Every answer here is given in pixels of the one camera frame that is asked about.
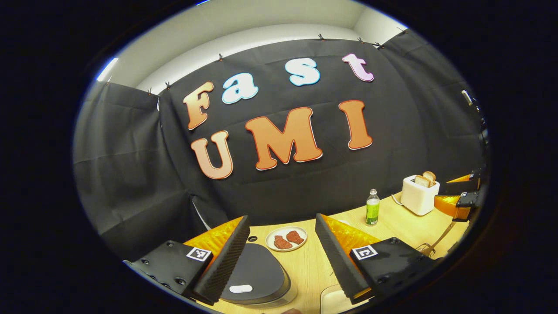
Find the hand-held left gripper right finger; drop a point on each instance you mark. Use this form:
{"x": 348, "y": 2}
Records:
{"x": 338, "y": 261}

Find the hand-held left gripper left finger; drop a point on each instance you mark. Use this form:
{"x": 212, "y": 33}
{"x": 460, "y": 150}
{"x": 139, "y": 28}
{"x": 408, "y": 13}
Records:
{"x": 226, "y": 266}

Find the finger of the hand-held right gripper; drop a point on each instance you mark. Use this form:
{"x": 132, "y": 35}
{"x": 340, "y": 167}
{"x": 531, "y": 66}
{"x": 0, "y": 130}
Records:
{"x": 453, "y": 207}
{"x": 464, "y": 187}

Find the wooden spoon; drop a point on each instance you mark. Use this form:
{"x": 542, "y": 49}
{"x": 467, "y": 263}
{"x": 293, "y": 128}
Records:
{"x": 442, "y": 235}

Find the black silver rice cooker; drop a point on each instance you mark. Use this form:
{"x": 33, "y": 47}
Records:
{"x": 257, "y": 270}

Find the metal chopstick holder basket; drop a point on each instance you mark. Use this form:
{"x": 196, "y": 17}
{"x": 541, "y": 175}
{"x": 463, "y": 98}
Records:
{"x": 425, "y": 250}

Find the toast bread slice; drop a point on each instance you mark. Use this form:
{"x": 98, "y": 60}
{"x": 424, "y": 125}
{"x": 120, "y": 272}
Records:
{"x": 422, "y": 181}
{"x": 430, "y": 176}

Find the white toaster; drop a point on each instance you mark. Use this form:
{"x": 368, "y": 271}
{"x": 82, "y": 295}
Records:
{"x": 416, "y": 200}

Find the red meat piece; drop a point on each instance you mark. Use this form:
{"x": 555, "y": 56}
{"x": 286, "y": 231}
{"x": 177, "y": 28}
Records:
{"x": 295, "y": 237}
{"x": 282, "y": 243}

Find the white round plate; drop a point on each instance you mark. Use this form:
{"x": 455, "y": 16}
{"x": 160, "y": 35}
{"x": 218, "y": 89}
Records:
{"x": 270, "y": 240}

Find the green drink bottle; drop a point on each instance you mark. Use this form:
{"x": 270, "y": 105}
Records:
{"x": 372, "y": 213}

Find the black backdrop cloth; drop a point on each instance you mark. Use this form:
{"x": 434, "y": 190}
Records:
{"x": 130, "y": 174}

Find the ceiling light panel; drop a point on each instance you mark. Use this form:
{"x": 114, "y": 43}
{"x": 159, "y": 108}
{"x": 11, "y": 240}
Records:
{"x": 107, "y": 69}

